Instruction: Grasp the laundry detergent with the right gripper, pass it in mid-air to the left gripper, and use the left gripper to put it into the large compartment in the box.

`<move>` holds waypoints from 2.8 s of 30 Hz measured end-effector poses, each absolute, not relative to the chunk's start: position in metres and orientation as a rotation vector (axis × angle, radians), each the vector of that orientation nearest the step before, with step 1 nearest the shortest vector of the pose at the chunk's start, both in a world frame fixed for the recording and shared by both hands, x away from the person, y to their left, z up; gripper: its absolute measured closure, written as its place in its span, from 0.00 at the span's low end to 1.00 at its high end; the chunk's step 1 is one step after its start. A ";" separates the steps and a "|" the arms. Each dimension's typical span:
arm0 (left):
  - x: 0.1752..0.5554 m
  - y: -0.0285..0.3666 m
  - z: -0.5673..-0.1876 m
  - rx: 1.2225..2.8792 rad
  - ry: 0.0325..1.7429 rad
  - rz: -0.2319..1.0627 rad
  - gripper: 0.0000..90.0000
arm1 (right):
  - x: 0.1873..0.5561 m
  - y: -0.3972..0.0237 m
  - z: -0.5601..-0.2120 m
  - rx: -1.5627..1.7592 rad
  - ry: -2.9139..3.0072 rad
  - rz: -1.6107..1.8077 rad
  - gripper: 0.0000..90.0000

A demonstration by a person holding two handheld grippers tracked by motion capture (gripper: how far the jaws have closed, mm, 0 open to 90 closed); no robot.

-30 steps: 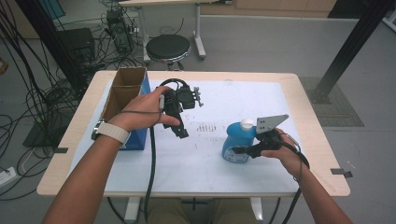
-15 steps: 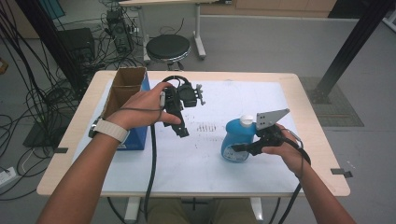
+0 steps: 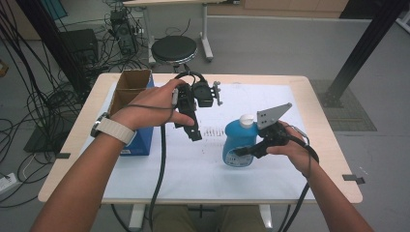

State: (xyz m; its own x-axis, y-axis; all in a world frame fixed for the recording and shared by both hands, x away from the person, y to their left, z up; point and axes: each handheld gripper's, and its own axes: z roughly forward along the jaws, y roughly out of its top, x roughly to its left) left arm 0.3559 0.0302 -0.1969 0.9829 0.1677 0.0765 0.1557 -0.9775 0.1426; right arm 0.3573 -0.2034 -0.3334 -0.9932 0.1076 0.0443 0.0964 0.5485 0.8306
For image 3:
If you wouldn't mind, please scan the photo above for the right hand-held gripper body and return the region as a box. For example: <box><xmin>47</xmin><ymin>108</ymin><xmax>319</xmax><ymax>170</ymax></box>
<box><xmin>256</xmin><ymin>101</ymin><xmax>293</xmax><ymax>147</ymax></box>

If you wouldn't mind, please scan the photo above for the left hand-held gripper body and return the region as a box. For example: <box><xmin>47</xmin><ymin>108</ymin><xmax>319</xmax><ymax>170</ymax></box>
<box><xmin>174</xmin><ymin>80</ymin><xmax>224</xmax><ymax>114</ymax></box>

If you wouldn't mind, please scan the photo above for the blue bottle with white cap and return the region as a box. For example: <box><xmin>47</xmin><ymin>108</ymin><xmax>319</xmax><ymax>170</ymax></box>
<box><xmin>221</xmin><ymin>113</ymin><xmax>260</xmax><ymax>168</ymax></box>

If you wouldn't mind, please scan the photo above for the blue cardboard box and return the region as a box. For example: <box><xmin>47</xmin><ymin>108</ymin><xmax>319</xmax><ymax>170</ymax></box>
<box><xmin>107</xmin><ymin>69</ymin><xmax>156</xmax><ymax>157</ymax></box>

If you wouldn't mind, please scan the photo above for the person's left hand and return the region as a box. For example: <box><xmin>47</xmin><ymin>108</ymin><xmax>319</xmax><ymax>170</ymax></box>
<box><xmin>110</xmin><ymin>78</ymin><xmax>196</xmax><ymax>131</ymax></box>

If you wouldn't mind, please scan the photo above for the person's right hand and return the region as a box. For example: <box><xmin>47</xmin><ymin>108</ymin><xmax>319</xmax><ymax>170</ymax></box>
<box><xmin>265</xmin><ymin>120</ymin><xmax>320</xmax><ymax>177</ymax></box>

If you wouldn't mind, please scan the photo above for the white table mat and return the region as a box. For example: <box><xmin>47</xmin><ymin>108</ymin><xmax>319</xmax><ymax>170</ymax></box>
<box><xmin>80</xmin><ymin>81</ymin><xmax>317</xmax><ymax>201</ymax></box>

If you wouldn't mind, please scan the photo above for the black round stool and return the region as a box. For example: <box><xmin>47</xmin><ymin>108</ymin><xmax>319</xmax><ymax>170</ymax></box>
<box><xmin>150</xmin><ymin>35</ymin><xmax>198</xmax><ymax>73</ymax></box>

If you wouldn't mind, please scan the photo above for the white desk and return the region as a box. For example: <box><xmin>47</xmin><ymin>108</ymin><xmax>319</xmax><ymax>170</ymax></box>
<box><xmin>122</xmin><ymin>0</ymin><xmax>241</xmax><ymax>64</ymax></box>

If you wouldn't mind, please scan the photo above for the wristwatch with white band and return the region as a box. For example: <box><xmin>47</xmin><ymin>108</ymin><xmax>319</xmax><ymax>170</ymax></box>
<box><xmin>90</xmin><ymin>111</ymin><xmax>138</xmax><ymax>147</ymax></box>

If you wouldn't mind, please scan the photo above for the white table leg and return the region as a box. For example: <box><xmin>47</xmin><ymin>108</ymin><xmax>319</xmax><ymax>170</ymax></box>
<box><xmin>129</xmin><ymin>203</ymin><xmax>147</xmax><ymax>231</ymax></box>
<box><xmin>257</xmin><ymin>204</ymin><xmax>274</xmax><ymax>230</ymax></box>

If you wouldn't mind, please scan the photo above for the person's right leg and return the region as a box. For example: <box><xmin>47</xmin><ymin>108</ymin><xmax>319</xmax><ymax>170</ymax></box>
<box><xmin>219</xmin><ymin>204</ymin><xmax>267</xmax><ymax>232</ymax></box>

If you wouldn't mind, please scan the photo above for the person's leg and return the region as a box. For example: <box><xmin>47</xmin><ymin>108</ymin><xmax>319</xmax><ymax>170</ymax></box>
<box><xmin>151</xmin><ymin>204</ymin><xmax>198</xmax><ymax>232</ymax></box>
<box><xmin>219</xmin><ymin>204</ymin><xmax>267</xmax><ymax>232</ymax></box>

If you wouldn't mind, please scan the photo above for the person's left leg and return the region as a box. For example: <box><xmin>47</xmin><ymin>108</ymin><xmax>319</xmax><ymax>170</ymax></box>
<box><xmin>151</xmin><ymin>204</ymin><xmax>198</xmax><ymax>232</ymax></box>

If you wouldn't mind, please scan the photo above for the wooden cabinet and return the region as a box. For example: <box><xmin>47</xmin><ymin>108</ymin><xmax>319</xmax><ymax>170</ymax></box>
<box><xmin>207</xmin><ymin>0</ymin><xmax>349</xmax><ymax>19</ymax></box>

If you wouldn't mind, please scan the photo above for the black metal beam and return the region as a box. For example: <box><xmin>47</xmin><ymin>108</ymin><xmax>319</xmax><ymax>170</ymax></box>
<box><xmin>322</xmin><ymin>0</ymin><xmax>410</xmax><ymax>108</ymax></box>

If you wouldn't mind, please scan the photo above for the black box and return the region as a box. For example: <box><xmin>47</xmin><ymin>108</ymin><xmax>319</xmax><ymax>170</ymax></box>
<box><xmin>59</xmin><ymin>28</ymin><xmax>100</xmax><ymax>67</ymax></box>

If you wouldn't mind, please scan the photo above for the black floor plate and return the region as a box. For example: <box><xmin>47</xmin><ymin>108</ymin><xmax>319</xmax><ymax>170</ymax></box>
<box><xmin>23</xmin><ymin>122</ymin><xmax>78</xmax><ymax>154</ymax></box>

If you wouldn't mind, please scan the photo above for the white power strip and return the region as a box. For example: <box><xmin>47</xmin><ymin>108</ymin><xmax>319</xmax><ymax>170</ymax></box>
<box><xmin>0</xmin><ymin>172</ymin><xmax>17</xmax><ymax>195</ymax></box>

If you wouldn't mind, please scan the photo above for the thin grey cable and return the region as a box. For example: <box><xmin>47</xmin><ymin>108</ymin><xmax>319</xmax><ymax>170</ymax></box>
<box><xmin>124</xmin><ymin>88</ymin><xmax>180</xmax><ymax>124</ymax></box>

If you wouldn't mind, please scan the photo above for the thick black left gripper cable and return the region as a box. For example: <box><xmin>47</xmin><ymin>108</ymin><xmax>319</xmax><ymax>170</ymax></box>
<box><xmin>148</xmin><ymin>124</ymin><xmax>167</xmax><ymax>232</ymax></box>

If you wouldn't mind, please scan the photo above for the thick black gripper cable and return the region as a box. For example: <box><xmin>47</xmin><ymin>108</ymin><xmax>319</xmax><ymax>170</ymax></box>
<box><xmin>148</xmin><ymin>124</ymin><xmax>167</xmax><ymax>232</ymax></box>
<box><xmin>281</xmin><ymin>124</ymin><xmax>320</xmax><ymax>232</ymax></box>

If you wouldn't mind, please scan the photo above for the thick black right gripper cable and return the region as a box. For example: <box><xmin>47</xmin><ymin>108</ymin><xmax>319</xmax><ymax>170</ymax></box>
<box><xmin>281</xmin><ymin>124</ymin><xmax>320</xmax><ymax>232</ymax></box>

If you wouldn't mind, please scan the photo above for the black metal post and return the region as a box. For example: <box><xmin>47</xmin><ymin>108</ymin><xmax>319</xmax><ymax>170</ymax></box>
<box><xmin>15</xmin><ymin>0</ymin><xmax>88</xmax><ymax>95</ymax></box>

